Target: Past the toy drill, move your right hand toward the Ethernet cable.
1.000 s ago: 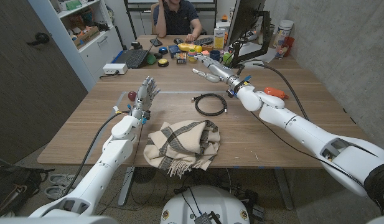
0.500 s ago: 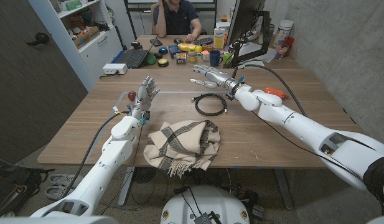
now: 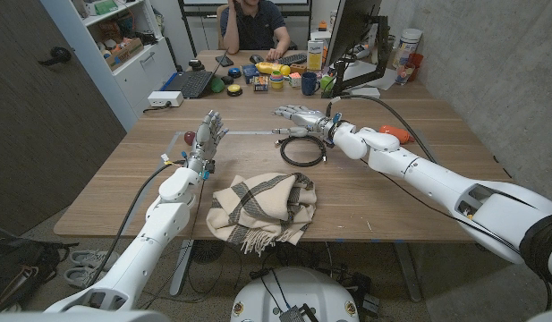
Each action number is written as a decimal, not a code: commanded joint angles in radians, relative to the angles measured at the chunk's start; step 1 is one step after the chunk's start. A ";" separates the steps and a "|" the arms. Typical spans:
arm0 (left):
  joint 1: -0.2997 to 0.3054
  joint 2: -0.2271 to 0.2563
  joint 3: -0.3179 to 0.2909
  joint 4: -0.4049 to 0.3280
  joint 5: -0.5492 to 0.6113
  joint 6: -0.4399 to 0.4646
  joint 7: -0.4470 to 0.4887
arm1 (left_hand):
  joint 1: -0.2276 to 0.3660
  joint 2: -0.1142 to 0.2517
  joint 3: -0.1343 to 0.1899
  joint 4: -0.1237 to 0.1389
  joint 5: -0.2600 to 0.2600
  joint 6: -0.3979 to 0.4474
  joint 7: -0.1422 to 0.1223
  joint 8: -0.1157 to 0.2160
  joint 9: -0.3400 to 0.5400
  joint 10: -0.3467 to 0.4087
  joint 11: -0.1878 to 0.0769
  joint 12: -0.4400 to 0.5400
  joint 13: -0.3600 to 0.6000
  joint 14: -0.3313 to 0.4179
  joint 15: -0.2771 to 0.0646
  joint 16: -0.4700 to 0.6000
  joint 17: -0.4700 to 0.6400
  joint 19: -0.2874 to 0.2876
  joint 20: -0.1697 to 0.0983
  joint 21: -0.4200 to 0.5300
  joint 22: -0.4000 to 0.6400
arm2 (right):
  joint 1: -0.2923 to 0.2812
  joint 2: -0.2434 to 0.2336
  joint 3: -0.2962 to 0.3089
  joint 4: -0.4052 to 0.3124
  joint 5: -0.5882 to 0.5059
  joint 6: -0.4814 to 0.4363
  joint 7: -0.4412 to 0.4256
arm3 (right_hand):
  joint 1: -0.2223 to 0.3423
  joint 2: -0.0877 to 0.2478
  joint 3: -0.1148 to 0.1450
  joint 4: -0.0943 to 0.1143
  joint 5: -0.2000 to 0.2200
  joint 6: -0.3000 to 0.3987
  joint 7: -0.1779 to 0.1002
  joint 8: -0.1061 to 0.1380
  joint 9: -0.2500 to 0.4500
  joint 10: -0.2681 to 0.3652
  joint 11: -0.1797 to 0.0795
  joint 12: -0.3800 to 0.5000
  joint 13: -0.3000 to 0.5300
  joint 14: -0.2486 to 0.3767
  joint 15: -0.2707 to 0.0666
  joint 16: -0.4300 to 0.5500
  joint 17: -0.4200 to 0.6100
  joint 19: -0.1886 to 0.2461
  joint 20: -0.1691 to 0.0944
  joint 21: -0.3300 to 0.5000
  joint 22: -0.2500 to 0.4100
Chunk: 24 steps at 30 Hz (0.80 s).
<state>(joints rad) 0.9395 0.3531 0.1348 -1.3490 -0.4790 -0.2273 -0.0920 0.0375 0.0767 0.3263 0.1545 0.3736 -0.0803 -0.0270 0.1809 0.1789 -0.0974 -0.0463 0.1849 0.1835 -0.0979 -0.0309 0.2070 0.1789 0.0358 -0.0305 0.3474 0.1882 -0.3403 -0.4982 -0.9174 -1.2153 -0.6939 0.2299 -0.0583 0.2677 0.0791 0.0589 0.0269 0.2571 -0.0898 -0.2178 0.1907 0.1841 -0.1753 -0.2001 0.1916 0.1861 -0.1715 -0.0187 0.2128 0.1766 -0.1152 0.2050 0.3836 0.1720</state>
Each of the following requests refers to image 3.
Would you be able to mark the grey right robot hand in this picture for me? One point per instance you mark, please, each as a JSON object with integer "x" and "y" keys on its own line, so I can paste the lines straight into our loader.
{"x": 309, "y": 118}

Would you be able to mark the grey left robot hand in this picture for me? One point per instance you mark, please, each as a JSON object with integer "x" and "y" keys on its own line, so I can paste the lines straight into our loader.
{"x": 206, "y": 141}

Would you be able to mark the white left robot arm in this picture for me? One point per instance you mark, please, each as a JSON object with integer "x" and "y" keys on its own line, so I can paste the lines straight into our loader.
{"x": 168, "y": 219}

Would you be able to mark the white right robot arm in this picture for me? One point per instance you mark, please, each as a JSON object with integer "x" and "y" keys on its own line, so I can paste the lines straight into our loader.
{"x": 436, "y": 179}

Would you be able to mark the green round toy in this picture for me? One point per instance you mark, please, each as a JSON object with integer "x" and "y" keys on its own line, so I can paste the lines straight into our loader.
{"x": 217, "y": 85}

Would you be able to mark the yellow toy bottle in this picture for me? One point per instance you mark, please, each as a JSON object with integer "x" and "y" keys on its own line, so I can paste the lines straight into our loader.
{"x": 271, "y": 68}

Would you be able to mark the orange toy drill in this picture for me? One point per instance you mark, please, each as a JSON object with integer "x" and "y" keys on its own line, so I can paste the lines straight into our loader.
{"x": 394, "y": 133}

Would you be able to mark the dark red ball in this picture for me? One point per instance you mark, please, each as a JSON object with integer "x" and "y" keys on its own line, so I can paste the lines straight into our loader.
{"x": 189, "y": 138}

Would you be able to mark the dark blue mug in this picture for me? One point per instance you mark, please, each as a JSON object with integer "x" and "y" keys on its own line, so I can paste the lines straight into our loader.
{"x": 308, "y": 84}

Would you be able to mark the green cup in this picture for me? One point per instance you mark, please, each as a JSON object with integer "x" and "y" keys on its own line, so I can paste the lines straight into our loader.
{"x": 326, "y": 83}

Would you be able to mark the Rubik's cube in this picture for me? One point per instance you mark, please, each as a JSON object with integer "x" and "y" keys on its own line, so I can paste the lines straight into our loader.
{"x": 295, "y": 79}

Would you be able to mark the yellow push button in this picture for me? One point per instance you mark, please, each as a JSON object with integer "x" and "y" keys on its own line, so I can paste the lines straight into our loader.
{"x": 234, "y": 89}

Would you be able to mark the white power box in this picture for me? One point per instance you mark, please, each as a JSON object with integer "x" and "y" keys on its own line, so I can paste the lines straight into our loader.
{"x": 165, "y": 98}

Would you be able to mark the black laptop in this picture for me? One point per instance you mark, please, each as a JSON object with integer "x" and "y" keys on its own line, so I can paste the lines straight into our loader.
{"x": 192, "y": 82}

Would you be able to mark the small colourful printed box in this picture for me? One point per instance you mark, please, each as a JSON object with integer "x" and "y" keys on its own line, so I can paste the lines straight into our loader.
{"x": 260, "y": 83}

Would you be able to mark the black keyboard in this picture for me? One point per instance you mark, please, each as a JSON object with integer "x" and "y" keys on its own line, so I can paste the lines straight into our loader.
{"x": 292, "y": 59}

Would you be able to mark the white and yellow carton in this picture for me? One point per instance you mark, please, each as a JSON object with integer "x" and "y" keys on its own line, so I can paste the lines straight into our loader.
{"x": 314, "y": 56}

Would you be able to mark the black push button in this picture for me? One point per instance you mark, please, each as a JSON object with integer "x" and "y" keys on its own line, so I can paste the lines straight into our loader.
{"x": 226, "y": 80}

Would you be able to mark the blue push button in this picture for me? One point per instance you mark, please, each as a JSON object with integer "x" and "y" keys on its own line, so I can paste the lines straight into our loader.
{"x": 234, "y": 72}

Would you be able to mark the blue box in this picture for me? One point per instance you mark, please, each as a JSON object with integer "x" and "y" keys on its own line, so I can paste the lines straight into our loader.
{"x": 250, "y": 73}

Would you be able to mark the white paper sheets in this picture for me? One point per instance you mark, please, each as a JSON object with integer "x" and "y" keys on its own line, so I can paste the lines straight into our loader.
{"x": 369, "y": 73}

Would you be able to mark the black computer mouse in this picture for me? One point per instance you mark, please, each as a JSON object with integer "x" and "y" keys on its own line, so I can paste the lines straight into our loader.
{"x": 257, "y": 58}

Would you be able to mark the black smartphone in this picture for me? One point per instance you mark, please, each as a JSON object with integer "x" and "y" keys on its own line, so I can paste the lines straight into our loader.
{"x": 224, "y": 61}

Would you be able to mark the cream plaid fringed scarf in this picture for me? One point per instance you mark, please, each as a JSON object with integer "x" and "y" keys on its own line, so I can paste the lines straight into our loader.
{"x": 266, "y": 205}

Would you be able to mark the white shelf cabinet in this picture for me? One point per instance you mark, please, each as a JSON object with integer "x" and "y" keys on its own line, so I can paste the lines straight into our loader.
{"x": 141, "y": 76}

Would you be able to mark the clear glass cup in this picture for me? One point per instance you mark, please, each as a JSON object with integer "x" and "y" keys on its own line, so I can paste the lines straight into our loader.
{"x": 403, "y": 73}

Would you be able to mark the black computer monitor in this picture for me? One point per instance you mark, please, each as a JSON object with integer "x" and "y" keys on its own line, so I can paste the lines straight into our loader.
{"x": 351, "y": 22}

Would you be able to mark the person in dark polo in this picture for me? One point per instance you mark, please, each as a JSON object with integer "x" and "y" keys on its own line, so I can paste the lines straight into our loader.
{"x": 255, "y": 22}

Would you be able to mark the cardboard box with toys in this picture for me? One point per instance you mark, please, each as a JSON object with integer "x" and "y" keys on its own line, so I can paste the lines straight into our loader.
{"x": 123, "y": 53}

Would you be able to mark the red cup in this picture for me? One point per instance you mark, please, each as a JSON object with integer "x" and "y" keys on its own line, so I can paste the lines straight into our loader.
{"x": 416, "y": 60}

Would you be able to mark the white wipes canister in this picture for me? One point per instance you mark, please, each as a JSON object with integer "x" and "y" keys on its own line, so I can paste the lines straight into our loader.
{"x": 407, "y": 44}

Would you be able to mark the grey sneaker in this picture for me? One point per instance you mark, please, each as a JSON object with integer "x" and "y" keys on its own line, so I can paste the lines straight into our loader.
{"x": 94, "y": 258}
{"x": 81, "y": 276}

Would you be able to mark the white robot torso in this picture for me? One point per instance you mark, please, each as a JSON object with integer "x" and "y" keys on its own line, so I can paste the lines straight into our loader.
{"x": 293, "y": 290}

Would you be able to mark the black backpack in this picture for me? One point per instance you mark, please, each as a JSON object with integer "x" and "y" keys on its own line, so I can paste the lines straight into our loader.
{"x": 20, "y": 264}

